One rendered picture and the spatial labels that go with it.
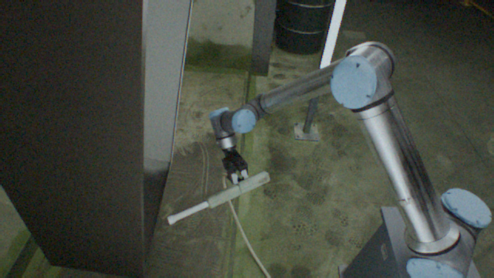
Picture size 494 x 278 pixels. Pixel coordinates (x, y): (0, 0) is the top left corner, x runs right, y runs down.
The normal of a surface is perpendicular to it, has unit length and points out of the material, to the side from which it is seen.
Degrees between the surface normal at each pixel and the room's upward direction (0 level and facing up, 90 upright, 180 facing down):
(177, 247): 0
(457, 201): 5
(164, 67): 90
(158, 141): 90
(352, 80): 85
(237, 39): 90
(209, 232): 0
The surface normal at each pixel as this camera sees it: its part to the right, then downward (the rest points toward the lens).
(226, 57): -0.06, 0.69
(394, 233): 0.05, -0.72
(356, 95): -0.72, 0.38
